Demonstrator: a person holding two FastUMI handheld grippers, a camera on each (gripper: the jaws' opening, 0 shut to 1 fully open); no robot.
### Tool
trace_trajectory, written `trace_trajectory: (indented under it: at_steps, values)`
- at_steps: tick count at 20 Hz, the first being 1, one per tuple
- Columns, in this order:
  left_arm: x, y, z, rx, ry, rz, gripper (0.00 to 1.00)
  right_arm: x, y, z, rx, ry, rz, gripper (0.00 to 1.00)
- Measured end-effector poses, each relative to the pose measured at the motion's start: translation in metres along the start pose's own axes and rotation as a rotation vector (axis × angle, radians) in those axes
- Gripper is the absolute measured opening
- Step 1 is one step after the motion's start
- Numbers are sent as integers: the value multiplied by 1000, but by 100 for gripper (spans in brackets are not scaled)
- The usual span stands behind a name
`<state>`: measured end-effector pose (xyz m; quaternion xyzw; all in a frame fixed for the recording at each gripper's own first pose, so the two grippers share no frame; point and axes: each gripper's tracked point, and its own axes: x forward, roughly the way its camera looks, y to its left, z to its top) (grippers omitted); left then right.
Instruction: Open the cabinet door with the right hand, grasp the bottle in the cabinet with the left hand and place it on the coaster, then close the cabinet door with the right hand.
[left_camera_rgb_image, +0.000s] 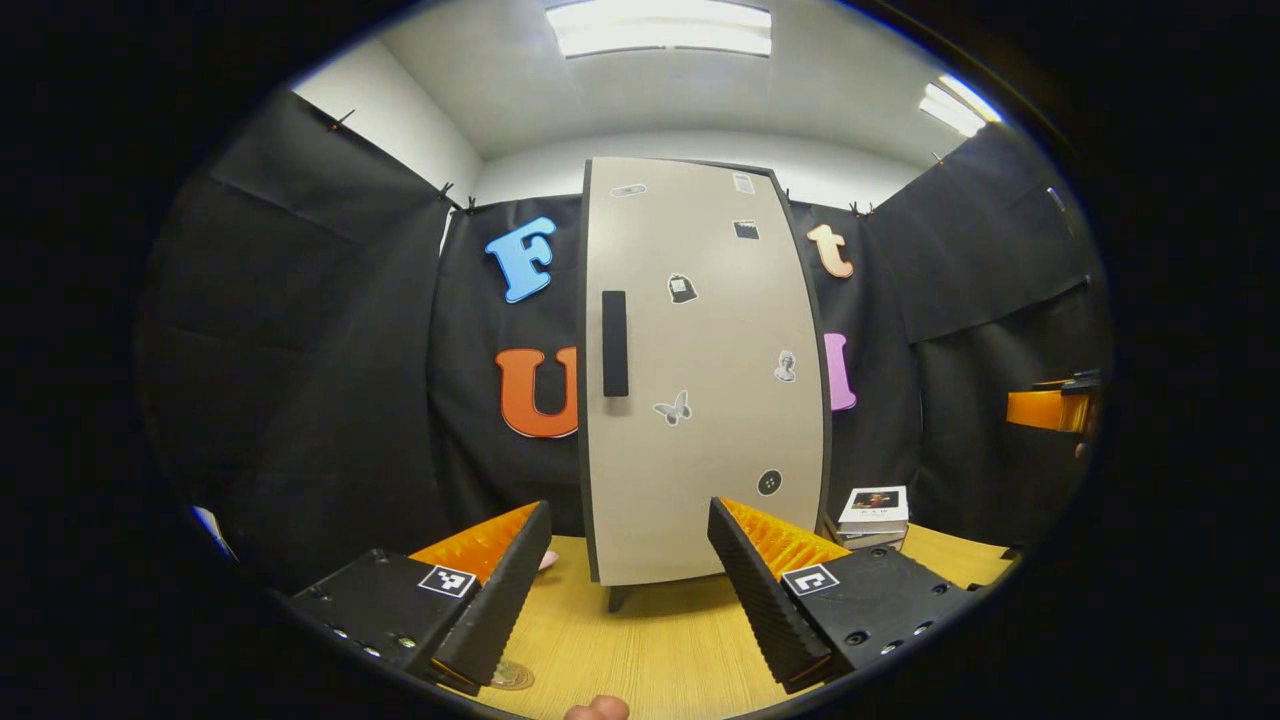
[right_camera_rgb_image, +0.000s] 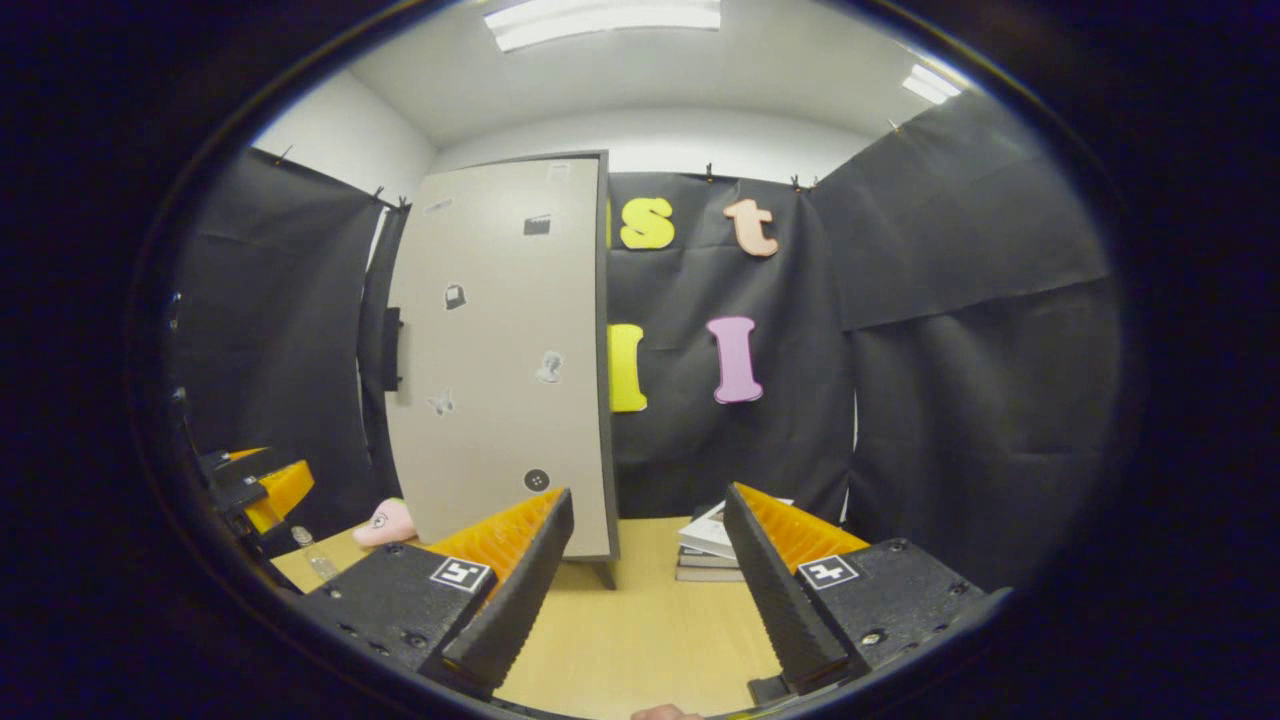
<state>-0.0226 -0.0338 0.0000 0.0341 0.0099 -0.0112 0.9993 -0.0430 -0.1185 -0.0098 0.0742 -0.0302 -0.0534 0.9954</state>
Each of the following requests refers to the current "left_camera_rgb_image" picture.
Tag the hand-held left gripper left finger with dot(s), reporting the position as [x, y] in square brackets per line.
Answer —
[495, 600]

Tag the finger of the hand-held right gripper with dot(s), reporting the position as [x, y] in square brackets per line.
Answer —
[1045, 410]

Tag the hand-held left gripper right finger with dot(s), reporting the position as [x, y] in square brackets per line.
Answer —
[760, 600]

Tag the beige cabinet door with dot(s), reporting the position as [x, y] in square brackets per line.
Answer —
[700, 450]

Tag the grey book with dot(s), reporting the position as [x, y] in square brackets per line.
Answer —
[870, 536]

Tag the white photo-cover book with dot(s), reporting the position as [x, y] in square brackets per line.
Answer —
[875, 508]

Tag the black backdrop cloth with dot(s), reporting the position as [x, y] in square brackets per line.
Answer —
[300, 350]

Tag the ceiling light panel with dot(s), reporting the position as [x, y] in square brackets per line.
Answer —
[958, 105]
[660, 28]

